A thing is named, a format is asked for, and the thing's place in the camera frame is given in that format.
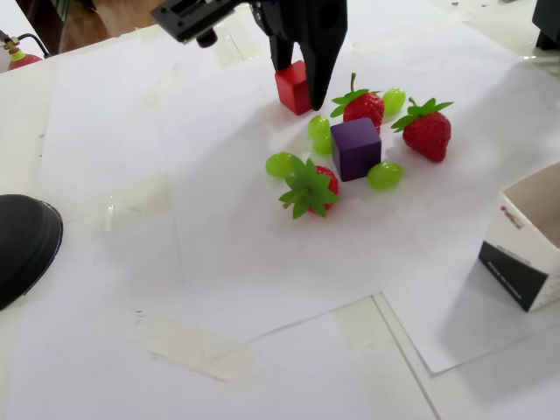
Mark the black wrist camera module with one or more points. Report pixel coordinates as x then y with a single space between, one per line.
188 17

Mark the black round object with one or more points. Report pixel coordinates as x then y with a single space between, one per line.
26 245

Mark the beige masking tape strip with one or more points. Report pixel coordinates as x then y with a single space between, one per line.
131 201
197 350
236 54
363 324

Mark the red plastic strawberry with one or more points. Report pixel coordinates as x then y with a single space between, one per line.
363 107
306 188
426 135

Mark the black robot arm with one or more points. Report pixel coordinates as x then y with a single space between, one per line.
549 22

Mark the red wooden cube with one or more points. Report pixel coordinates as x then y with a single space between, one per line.
293 94

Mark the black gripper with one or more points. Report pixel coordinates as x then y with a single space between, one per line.
316 31

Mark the open black white cardboard box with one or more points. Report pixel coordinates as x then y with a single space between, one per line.
512 280

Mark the red fire extinguisher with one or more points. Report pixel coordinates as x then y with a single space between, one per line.
22 61

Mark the dark brown wooden furniture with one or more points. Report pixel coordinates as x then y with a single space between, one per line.
44 17

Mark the purple wooden cube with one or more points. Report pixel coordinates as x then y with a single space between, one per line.
356 151

